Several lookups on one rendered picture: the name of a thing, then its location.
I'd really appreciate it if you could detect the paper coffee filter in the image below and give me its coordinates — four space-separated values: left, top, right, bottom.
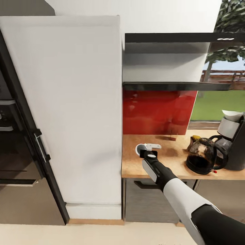
222 110 245 122

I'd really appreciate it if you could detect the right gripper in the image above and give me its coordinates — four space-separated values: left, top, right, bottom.
140 149 158 158

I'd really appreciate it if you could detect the bottle of coffee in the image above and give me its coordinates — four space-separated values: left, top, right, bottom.
187 135 200 151

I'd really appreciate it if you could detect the coffee cup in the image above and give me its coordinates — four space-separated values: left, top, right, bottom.
135 144 147 156

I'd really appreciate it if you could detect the electric kettle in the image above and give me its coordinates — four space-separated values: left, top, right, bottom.
186 138 229 175

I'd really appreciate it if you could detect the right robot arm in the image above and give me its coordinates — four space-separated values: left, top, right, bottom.
140 144 245 245

